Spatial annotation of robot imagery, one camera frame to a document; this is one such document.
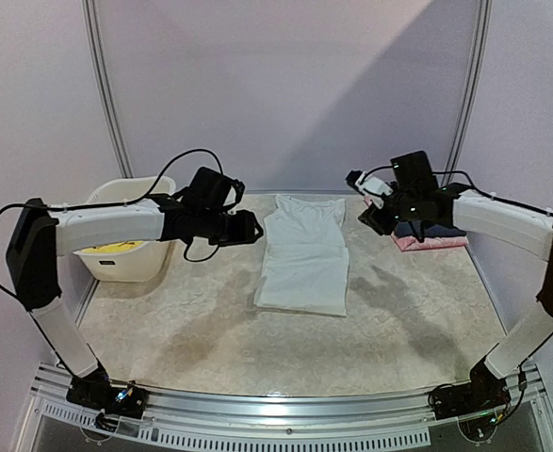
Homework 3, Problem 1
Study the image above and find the yellow garment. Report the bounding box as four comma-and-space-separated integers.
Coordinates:
91, 241, 144, 253

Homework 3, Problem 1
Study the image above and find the front aluminium rail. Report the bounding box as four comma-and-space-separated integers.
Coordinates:
17, 365, 553, 451

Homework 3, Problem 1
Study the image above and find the right aluminium frame post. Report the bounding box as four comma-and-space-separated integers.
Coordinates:
445, 0, 493, 170

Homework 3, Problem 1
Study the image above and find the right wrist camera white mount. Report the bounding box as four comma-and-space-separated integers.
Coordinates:
346, 170, 393, 209

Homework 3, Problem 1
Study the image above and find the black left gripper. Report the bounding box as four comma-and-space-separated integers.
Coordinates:
197, 209, 263, 248

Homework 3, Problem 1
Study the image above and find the folded navy blue garment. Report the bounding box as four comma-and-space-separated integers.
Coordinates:
394, 221, 466, 238

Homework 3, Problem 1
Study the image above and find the folded pink garment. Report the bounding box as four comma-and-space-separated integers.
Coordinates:
381, 193, 468, 251

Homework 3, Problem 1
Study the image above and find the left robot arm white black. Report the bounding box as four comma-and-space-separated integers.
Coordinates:
6, 167, 264, 409

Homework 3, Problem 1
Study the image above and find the white t-shirt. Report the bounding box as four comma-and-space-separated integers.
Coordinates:
254, 195, 350, 317

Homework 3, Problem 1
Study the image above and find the left aluminium frame post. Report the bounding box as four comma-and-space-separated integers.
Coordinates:
82, 0, 133, 178

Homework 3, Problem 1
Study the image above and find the white plastic laundry basket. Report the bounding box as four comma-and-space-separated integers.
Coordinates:
73, 177, 170, 283

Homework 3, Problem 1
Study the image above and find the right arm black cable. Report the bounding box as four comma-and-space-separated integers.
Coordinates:
363, 164, 553, 222

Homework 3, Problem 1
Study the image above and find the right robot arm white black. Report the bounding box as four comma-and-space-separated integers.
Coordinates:
346, 150, 553, 412

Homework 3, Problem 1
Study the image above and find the aluminium frame post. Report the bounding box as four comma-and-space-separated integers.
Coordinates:
445, 0, 493, 170
82, 0, 133, 178

